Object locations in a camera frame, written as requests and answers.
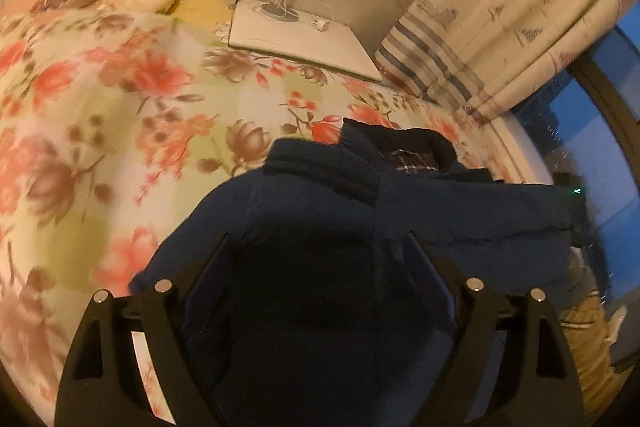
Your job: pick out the yellow pillow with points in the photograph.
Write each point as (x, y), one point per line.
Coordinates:
(202, 7)

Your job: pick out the navy quilted jacket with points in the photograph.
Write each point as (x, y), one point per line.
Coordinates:
(310, 282)

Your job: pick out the dark framed window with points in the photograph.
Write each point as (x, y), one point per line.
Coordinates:
(600, 147)

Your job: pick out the white window platform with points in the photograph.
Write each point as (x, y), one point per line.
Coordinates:
(525, 147)

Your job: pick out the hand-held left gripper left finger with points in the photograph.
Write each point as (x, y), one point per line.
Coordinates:
(210, 267)

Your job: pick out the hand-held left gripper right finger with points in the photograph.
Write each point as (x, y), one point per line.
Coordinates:
(430, 272)

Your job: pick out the floral bedsheet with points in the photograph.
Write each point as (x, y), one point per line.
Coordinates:
(100, 107)

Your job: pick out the striped cream curtain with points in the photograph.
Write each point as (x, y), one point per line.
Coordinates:
(510, 7)

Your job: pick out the white nightstand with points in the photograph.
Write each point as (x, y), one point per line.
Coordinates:
(300, 42)

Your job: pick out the white charger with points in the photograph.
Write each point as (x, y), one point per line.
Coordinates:
(321, 25)

